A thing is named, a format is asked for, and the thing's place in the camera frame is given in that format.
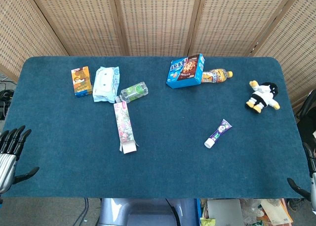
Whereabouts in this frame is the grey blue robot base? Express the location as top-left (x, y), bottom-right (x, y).
top-left (98, 198), bottom-right (200, 226)

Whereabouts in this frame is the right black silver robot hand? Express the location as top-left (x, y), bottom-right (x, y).
top-left (287, 142), bottom-right (316, 202)

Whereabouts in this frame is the light blue wet wipes pack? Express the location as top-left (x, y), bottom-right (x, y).
top-left (92, 66), bottom-right (120, 104)

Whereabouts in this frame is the clear bottle with green label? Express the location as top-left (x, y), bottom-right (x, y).
top-left (115, 81), bottom-right (149, 104)

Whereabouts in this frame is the woven wooden folding screen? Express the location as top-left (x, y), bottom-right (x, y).
top-left (0, 0), bottom-right (316, 106)

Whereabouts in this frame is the blue carpet table mat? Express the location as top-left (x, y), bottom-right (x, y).
top-left (1, 56), bottom-right (312, 199)

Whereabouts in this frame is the tangle of black cables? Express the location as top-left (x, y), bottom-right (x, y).
top-left (0, 80), bottom-right (14, 120)

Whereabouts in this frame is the black chair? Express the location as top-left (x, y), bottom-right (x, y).
top-left (296, 89), bottom-right (316, 148)

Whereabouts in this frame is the orange drink bottle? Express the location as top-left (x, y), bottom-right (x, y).
top-left (201, 68), bottom-right (234, 84)

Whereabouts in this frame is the purple toothpaste tube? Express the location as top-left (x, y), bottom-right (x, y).
top-left (204, 118), bottom-right (233, 149)

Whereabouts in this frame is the pile of papers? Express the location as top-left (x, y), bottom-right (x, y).
top-left (260, 198), bottom-right (294, 224)

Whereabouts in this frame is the black white plush toy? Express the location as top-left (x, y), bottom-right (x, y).
top-left (244, 80), bottom-right (281, 113)

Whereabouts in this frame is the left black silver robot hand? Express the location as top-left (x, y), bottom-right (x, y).
top-left (0, 125), bottom-right (40, 194)

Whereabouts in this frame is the orange snack box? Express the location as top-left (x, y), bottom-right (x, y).
top-left (71, 66), bottom-right (93, 98)

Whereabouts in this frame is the blue cookie box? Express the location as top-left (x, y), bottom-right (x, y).
top-left (165, 53), bottom-right (206, 89)

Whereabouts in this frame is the pink floral long box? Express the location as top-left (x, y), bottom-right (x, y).
top-left (113, 100), bottom-right (138, 153)

